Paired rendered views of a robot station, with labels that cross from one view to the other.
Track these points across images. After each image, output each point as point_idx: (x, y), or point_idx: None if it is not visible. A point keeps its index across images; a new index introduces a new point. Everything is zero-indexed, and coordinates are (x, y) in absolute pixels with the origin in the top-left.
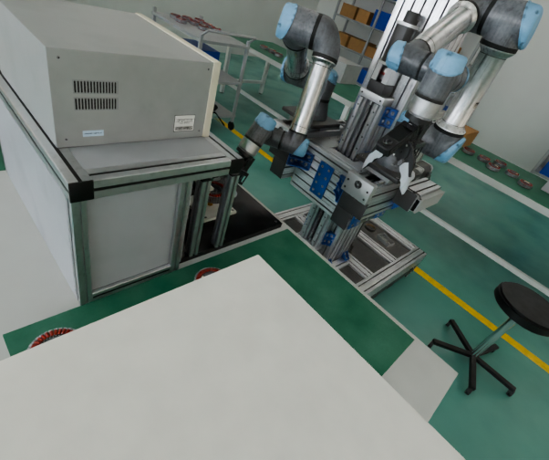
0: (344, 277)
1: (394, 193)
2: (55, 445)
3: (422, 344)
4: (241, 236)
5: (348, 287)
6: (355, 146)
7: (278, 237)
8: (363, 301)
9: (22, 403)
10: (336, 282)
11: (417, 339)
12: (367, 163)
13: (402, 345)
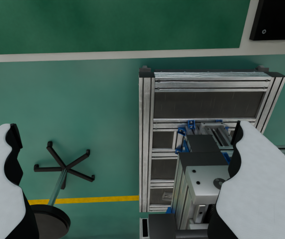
0: (121, 53)
1: (176, 223)
2: None
3: None
4: None
5: (102, 41)
6: None
7: (236, 13)
8: (74, 40)
9: None
10: (118, 31)
11: None
12: (246, 129)
13: None
